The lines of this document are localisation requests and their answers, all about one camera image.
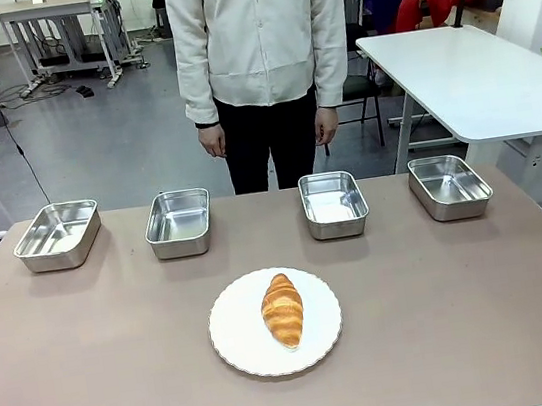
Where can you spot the person's right hand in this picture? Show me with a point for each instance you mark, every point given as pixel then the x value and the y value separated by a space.
pixel 212 140

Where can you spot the grey metal frame workbench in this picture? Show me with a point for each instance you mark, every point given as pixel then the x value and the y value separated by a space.
pixel 57 11

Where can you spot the large white desk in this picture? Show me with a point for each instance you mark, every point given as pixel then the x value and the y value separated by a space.
pixel 476 83

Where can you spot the golden brown croissant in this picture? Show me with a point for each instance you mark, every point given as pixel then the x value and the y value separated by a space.
pixel 282 312

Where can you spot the person's left hand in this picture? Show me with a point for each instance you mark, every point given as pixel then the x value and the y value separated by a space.
pixel 325 124

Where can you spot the rectangular stainless steel container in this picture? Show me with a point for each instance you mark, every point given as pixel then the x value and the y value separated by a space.
pixel 334 205
pixel 56 239
pixel 178 224
pixel 450 188

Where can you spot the person's black trousers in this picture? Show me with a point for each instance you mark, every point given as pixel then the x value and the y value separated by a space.
pixel 253 145

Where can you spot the black chair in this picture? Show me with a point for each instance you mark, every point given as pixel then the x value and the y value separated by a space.
pixel 361 87

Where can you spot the person's cream white jacket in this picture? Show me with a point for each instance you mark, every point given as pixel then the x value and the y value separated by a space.
pixel 256 23

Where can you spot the small black floor object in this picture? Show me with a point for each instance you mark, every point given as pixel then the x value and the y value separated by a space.
pixel 84 91

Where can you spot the white scalloped plate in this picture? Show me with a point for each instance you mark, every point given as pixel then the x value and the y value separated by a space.
pixel 238 331

